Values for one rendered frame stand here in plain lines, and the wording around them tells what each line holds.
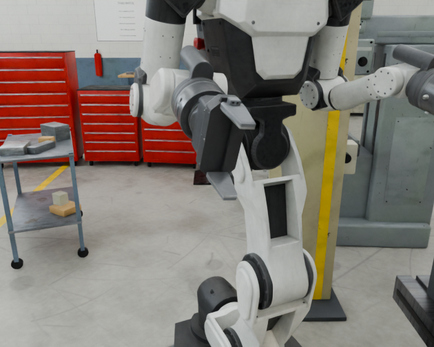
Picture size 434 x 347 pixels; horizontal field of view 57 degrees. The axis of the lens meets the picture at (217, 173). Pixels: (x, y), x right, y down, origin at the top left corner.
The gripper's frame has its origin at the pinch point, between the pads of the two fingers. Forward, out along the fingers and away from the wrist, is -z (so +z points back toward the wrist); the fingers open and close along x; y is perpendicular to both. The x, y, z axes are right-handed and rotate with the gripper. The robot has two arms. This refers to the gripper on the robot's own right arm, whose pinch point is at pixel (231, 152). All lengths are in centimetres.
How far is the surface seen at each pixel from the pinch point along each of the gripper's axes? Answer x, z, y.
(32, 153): -128, 225, -44
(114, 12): -153, 901, 74
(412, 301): -50, 8, 68
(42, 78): -158, 463, -50
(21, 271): -207, 189, -52
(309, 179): -82, 118, 108
